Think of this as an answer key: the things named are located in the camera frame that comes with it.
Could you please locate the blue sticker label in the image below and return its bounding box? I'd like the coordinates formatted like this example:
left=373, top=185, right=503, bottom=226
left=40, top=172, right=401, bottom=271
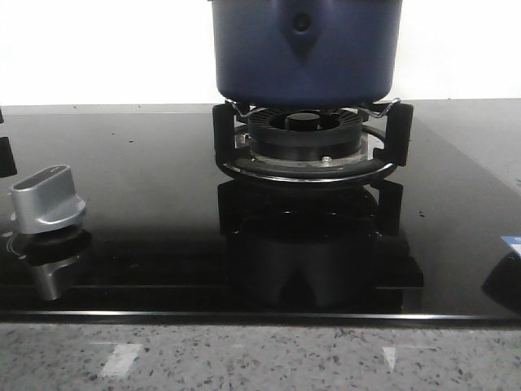
left=501, top=236, right=521, bottom=257

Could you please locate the dark blue cooking pot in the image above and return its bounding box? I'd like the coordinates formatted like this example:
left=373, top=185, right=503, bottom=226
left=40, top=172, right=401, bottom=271
left=211, top=0, right=402, bottom=108

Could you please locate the silver stove control knob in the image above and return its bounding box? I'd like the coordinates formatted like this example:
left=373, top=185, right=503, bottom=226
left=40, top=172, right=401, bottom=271
left=10, top=165, right=86, bottom=235

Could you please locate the black glass gas stove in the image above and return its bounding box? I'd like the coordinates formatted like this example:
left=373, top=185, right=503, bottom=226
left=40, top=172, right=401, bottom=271
left=1, top=99, right=520, bottom=327

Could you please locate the round gas burner head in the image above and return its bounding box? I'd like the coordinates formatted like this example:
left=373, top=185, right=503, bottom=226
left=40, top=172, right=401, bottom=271
left=220, top=106, right=396, bottom=184

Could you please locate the black pot support grate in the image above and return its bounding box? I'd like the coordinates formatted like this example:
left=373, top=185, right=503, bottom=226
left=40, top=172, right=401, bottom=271
left=211, top=96, right=414, bottom=167

